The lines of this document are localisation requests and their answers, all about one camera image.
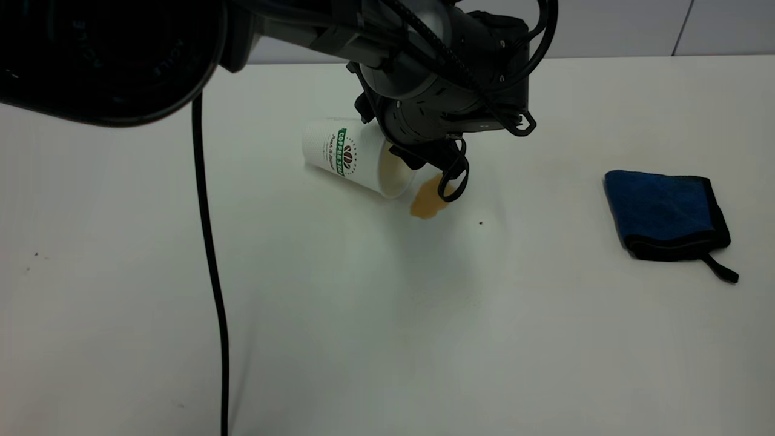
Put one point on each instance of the brown coffee spill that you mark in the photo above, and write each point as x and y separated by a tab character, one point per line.
425	203

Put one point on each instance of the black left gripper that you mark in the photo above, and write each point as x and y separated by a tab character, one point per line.
424	103

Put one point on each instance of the white paper coffee cup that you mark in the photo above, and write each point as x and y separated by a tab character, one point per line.
345	154

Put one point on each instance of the blue black-edged cleaning cloth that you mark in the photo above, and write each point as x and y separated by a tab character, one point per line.
660	209

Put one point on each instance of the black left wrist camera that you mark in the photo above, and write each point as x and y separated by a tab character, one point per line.
502	66

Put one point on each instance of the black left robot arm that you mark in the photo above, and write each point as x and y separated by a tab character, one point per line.
97	60

